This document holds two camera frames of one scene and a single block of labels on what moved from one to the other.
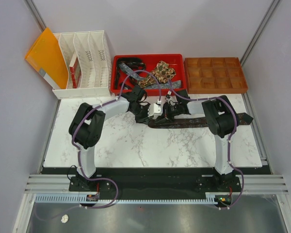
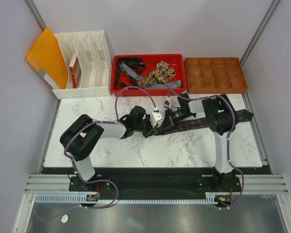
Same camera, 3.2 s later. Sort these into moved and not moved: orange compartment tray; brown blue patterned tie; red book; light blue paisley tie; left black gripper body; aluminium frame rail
Moved: left black gripper body; brown blue patterned tie
Not moved: red book; aluminium frame rail; orange compartment tray; light blue paisley tie
